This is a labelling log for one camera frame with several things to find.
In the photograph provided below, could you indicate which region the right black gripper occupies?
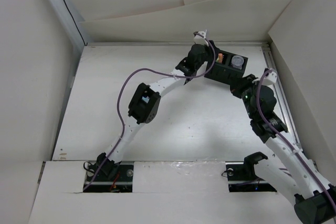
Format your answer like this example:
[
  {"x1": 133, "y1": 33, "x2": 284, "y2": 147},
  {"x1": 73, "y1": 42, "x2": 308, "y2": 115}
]
[{"x1": 229, "y1": 73, "x2": 263, "y2": 119}]

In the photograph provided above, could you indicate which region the orange highlighter pen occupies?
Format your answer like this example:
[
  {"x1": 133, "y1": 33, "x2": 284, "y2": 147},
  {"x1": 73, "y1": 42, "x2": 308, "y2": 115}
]
[{"x1": 216, "y1": 53, "x2": 224, "y2": 63}]

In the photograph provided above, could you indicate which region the clear jar of paper clips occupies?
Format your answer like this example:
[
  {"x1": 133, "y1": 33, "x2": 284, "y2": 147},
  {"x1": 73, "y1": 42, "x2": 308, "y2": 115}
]
[{"x1": 231, "y1": 55, "x2": 245, "y2": 69}]

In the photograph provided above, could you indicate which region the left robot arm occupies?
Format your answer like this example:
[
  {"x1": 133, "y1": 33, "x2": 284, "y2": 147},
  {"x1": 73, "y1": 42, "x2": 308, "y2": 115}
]
[{"x1": 95, "y1": 40, "x2": 219, "y2": 180}]

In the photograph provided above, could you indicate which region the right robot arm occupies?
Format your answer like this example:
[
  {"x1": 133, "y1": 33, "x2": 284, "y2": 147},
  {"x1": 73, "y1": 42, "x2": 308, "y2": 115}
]
[{"x1": 230, "y1": 69, "x2": 335, "y2": 223}]

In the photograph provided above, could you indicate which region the black two-compartment organizer box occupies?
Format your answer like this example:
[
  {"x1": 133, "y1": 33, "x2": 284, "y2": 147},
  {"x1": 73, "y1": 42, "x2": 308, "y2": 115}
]
[{"x1": 204, "y1": 49, "x2": 248, "y2": 85}]

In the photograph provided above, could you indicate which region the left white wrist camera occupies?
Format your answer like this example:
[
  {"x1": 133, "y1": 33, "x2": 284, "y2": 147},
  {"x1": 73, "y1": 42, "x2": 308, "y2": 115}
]
[{"x1": 193, "y1": 30, "x2": 207, "y2": 45}]

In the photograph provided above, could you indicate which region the aluminium rail right side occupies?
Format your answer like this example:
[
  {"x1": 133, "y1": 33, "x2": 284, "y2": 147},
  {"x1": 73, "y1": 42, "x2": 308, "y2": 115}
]
[{"x1": 261, "y1": 42, "x2": 301, "y2": 146}]

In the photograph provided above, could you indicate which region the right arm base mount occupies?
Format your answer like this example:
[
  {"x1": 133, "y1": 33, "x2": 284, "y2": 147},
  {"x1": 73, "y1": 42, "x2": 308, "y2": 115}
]
[{"x1": 221, "y1": 152, "x2": 277, "y2": 193}]

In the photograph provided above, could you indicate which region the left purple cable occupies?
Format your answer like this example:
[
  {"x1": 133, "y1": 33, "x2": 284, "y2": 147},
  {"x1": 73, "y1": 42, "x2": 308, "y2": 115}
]
[{"x1": 83, "y1": 32, "x2": 215, "y2": 192}]

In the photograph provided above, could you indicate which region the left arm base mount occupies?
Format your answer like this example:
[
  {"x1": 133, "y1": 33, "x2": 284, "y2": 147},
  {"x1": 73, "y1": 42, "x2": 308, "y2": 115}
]
[{"x1": 83, "y1": 161, "x2": 134, "y2": 193}]

